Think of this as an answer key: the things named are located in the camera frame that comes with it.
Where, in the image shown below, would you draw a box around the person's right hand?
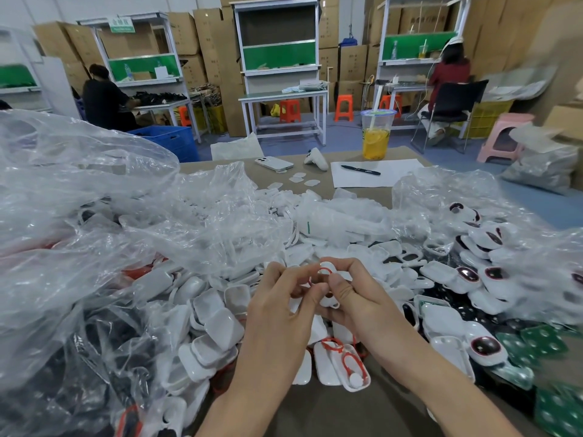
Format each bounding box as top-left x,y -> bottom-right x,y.
315,257 -> 414,361

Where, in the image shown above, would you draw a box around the person's left hand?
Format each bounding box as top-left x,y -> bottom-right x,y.
245,260 -> 323,362

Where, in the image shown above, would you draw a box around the small white red-ringed toy part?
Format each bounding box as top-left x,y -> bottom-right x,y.
310,261 -> 343,311

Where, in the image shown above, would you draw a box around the person's right forearm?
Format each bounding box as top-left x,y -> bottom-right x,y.
364,334 -> 524,437

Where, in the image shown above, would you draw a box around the person's left forearm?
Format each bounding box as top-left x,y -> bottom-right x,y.
195,355 -> 307,437

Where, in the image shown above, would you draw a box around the pile of white plastic cases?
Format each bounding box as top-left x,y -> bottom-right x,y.
116,186 -> 511,437

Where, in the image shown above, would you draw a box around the white tray with red stethoscope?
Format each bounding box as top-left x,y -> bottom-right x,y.
313,337 -> 372,391

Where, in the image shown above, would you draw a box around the small white sticker pads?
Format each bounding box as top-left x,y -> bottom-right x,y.
266,172 -> 322,191

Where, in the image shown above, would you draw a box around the white paper sheet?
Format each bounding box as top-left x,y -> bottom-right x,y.
330,158 -> 425,189

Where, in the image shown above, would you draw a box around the white smartphone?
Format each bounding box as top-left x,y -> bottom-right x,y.
254,156 -> 295,172

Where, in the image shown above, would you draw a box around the white handheld controller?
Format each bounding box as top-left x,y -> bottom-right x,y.
303,147 -> 329,172

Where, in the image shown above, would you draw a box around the clear bag of mirror cases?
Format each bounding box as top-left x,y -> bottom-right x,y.
392,166 -> 583,333

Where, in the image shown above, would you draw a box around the white plastic bag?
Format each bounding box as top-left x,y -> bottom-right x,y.
210,133 -> 265,161

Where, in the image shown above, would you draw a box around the plastic cup of yellow drink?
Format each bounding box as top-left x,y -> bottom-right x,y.
360,108 -> 397,161

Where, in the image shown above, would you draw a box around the blue plastic crate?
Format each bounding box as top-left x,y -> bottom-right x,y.
128,125 -> 200,163

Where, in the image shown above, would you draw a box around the black chair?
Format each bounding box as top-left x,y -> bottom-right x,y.
411,79 -> 489,155

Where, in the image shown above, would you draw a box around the large clear plastic bag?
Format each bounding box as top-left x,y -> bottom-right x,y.
0,109 -> 297,437

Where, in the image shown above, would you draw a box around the pile of green dotted sheets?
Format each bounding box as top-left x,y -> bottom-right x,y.
494,323 -> 583,437

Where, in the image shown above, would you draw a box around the pink plastic stool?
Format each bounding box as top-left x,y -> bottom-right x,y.
476,113 -> 536,164

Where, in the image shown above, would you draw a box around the yellow plastic crate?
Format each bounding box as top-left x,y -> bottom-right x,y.
465,99 -> 515,140

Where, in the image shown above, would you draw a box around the white workbench with dark panel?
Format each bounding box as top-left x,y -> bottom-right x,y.
229,0 -> 329,146

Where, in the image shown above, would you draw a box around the grey filled plastic bag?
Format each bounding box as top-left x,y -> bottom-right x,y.
499,123 -> 580,196

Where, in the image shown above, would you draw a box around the stacks of cardboard boxes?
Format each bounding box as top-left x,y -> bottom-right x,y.
33,0 -> 583,138

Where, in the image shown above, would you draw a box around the white workbench with drink cup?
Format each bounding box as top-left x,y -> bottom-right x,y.
362,0 -> 472,132

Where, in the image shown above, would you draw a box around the white workbench with green sign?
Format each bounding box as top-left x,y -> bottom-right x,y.
77,12 -> 203,144

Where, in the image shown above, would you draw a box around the white workbench with green board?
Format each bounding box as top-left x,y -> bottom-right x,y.
0,26 -> 69,115

